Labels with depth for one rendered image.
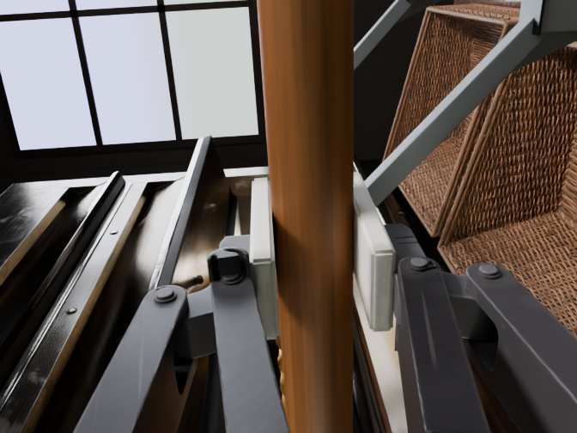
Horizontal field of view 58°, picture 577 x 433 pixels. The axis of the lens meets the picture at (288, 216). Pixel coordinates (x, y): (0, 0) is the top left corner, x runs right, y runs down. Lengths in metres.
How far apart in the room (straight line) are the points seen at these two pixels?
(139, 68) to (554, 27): 2.72
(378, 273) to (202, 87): 2.94
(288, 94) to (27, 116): 3.23
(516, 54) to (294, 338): 0.43
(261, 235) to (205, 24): 2.90
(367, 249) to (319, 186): 0.03
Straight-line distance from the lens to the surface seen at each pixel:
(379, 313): 0.17
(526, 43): 0.58
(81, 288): 1.27
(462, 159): 1.21
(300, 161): 0.17
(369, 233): 0.17
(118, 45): 3.15
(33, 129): 3.38
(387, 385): 0.93
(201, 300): 0.16
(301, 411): 0.23
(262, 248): 0.16
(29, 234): 1.60
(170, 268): 0.97
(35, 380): 1.05
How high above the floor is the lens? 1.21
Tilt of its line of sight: 1 degrees down
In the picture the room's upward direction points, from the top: 94 degrees counter-clockwise
